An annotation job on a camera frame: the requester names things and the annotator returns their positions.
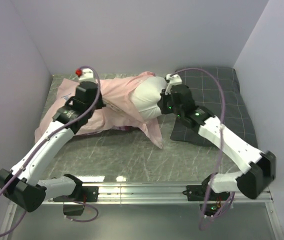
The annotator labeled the white pillow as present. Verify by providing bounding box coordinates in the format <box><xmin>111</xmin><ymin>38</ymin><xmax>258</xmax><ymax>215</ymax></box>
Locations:
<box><xmin>130</xmin><ymin>76</ymin><xmax>167</xmax><ymax>121</ymax></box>

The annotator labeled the pink purple Elsa pillowcase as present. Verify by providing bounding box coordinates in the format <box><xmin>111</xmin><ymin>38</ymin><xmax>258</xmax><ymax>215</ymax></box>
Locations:
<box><xmin>34</xmin><ymin>70</ymin><xmax>164</xmax><ymax>150</ymax></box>

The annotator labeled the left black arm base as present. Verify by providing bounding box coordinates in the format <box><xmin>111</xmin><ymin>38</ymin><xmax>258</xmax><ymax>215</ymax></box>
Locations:
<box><xmin>48</xmin><ymin>185</ymin><xmax>99</xmax><ymax>223</ymax></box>

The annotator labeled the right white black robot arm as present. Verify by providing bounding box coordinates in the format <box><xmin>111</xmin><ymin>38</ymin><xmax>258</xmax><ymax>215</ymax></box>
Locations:
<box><xmin>158</xmin><ymin>84</ymin><xmax>277</xmax><ymax>200</ymax></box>

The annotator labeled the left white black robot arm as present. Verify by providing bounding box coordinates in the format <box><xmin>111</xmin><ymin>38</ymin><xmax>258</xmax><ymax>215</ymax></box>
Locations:
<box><xmin>0</xmin><ymin>81</ymin><xmax>104</xmax><ymax>213</ymax></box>

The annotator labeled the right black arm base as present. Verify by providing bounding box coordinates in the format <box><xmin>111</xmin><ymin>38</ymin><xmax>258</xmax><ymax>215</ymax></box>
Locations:
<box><xmin>182</xmin><ymin>185</ymin><xmax>235</xmax><ymax>218</ymax></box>

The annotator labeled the dark grey checked pillow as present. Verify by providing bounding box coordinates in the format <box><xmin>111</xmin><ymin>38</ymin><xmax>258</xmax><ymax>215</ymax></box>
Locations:
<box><xmin>170</xmin><ymin>67</ymin><xmax>258</xmax><ymax>148</ymax></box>

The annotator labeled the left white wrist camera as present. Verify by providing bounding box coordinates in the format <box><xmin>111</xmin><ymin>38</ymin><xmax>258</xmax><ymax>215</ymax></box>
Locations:
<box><xmin>75</xmin><ymin>68</ymin><xmax>96</xmax><ymax>83</ymax></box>

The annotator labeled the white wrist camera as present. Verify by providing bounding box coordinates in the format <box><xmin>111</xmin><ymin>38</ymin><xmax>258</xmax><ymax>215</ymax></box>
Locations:
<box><xmin>165</xmin><ymin>73</ymin><xmax>182</xmax><ymax>95</ymax></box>
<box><xmin>75</xmin><ymin>68</ymin><xmax>96</xmax><ymax>83</ymax></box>

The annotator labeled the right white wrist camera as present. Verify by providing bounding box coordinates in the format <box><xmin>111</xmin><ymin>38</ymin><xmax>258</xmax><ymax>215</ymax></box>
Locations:
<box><xmin>165</xmin><ymin>73</ymin><xmax>182</xmax><ymax>95</ymax></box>

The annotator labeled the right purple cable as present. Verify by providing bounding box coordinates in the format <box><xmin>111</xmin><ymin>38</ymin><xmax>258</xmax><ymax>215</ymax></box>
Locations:
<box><xmin>171</xmin><ymin>67</ymin><xmax>236</xmax><ymax>231</ymax></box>

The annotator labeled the aluminium mounting rail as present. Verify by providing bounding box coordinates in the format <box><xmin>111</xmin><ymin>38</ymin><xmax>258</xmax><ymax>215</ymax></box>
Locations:
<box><xmin>3</xmin><ymin>182</ymin><xmax>277</xmax><ymax>240</ymax></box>

